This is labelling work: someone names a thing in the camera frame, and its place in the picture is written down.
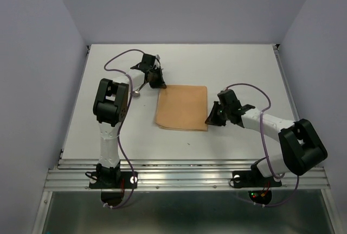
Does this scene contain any orange cloth napkin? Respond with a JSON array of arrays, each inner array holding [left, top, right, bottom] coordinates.
[[155, 85, 208, 131]]

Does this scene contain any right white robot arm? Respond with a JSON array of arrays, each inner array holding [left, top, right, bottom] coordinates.
[[205, 89, 328, 185]]

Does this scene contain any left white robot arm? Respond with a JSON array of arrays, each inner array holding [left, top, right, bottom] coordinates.
[[93, 49, 166, 187]]

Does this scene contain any silver metal spoon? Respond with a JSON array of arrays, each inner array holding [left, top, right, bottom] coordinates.
[[131, 82, 147, 98]]

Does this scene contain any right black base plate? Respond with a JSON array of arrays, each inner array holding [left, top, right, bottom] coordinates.
[[229, 170, 282, 188]]

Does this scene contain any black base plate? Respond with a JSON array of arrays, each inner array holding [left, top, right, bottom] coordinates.
[[229, 170, 282, 188], [85, 171, 138, 189]]

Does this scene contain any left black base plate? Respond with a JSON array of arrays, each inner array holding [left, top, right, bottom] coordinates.
[[85, 171, 138, 189]]

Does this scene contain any aluminium frame rail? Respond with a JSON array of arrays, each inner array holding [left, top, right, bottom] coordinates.
[[43, 159, 332, 192]]

